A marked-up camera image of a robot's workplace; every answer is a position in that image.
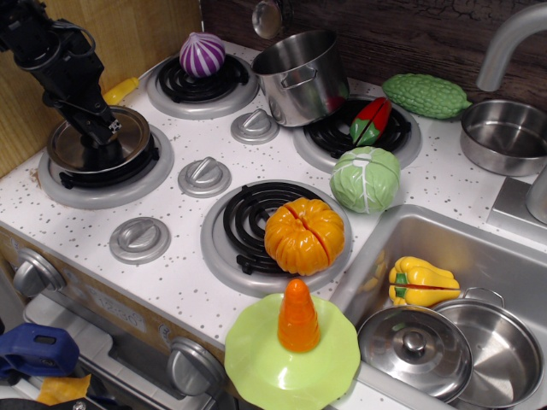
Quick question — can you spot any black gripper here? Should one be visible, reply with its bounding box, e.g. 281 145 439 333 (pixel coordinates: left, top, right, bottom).
27 55 123 149

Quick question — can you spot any small steel pot lid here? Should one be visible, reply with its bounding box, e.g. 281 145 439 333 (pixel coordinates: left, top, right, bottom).
47 106 150 173

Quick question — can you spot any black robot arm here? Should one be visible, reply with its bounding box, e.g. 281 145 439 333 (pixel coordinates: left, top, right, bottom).
1 1 121 145

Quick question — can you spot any front left stove burner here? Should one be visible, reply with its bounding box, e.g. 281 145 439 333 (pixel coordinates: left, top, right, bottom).
38 126 174 210

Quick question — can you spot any stove burner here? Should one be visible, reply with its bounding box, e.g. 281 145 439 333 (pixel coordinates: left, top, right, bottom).
38 126 174 210
200 180 352 297
146 55 259 120
293 96 422 173

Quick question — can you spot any back left stove burner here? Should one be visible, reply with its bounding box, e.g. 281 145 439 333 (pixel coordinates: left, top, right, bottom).
146 55 259 120

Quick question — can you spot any front right stove burner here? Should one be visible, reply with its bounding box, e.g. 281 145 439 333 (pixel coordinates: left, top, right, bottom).
200 180 352 297

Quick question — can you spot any back right stove burner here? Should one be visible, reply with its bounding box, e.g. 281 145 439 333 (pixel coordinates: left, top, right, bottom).
293 96 422 173

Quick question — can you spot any steel lid in sink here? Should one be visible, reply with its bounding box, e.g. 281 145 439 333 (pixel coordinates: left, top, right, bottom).
358 306 473 402

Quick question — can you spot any yellow toy banana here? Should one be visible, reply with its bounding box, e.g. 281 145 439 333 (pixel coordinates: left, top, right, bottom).
103 77 139 105

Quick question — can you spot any grey top knob middle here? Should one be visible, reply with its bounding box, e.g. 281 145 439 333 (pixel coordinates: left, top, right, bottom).
178 156 232 198

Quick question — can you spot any grey top knob front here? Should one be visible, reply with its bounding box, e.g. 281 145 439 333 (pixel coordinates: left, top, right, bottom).
109 217 171 265

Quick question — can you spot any purple striped toy onion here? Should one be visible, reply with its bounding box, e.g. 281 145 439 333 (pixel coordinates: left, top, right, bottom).
179 32 226 79

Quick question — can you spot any grey oven knob left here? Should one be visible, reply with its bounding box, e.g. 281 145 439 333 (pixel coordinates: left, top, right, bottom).
13 248 66 298

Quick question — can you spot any grey oven knob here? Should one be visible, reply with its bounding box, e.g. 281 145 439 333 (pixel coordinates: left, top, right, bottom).
13 248 66 298
167 337 226 396

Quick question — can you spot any grey top knob rear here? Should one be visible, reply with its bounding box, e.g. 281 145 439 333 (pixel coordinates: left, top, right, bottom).
230 108 279 145

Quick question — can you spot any hanging steel spoon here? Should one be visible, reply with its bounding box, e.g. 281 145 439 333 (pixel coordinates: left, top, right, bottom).
251 0 293 39

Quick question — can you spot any tall steel pot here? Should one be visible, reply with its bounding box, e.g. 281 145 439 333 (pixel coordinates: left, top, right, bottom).
251 30 350 127

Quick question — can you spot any orange toy pumpkin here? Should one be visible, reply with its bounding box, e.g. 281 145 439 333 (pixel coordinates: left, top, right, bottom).
264 197 345 276

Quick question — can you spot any grey oven knob right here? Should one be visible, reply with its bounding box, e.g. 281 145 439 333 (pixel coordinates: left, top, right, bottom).
167 337 226 396

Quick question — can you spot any yellow cloth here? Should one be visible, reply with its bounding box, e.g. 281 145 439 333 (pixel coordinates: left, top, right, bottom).
36 375 91 406

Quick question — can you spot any red toy chili pepper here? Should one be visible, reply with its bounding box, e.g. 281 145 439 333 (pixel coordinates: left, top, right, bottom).
350 97 392 147

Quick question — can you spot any green toy cabbage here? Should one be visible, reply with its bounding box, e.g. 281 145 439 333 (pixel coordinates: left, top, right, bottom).
330 146 401 214

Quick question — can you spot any orange toy carrot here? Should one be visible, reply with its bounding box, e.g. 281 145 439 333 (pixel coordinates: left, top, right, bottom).
277 279 321 353

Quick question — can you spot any light green plastic plate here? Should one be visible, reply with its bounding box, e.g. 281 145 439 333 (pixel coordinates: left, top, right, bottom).
224 293 361 409

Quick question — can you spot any green toy bitter gourd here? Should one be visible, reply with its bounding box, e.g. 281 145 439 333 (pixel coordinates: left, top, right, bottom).
382 73 472 120

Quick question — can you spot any yellow toy bell pepper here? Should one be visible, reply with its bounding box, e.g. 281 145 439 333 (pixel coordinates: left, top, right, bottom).
388 256 461 308

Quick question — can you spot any silver toy sink basin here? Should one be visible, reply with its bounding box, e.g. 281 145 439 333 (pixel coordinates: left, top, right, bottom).
331 203 547 410

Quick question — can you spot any small steel bowl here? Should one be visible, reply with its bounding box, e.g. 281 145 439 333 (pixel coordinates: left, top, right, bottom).
460 100 546 177

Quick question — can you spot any silver faucet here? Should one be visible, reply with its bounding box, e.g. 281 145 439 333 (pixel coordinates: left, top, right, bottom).
476 3 546 225

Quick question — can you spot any steel pan in sink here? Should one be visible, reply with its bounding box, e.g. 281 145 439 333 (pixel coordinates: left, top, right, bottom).
433 287 544 409

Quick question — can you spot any grey oven door handle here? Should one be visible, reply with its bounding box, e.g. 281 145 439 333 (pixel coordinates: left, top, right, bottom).
24 296 217 409

